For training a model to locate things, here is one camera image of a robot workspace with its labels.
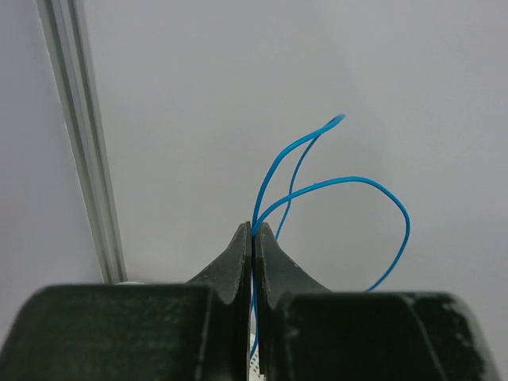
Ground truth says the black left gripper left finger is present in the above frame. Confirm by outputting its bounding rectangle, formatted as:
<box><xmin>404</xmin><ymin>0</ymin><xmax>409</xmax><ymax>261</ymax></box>
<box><xmin>1</xmin><ymin>222</ymin><xmax>252</xmax><ymax>380</ymax></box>

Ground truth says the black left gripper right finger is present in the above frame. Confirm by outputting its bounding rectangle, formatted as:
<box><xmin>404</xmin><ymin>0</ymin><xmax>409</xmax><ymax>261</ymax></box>
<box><xmin>253</xmin><ymin>224</ymin><xmax>500</xmax><ymax>380</ymax></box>

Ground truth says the thin light blue wire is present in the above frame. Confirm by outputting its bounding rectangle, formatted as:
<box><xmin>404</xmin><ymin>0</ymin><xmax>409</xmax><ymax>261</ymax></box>
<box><xmin>249</xmin><ymin>114</ymin><xmax>412</xmax><ymax>378</ymax></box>

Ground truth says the rounded white perforated basket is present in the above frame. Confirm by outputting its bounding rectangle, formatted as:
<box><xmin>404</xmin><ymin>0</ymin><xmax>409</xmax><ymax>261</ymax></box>
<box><xmin>248</xmin><ymin>333</ymin><xmax>266</xmax><ymax>381</ymax></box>

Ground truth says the aluminium corner post left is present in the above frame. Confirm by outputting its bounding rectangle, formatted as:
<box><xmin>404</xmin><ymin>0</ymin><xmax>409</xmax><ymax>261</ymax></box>
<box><xmin>37</xmin><ymin>1</ymin><xmax>127</xmax><ymax>284</ymax></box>

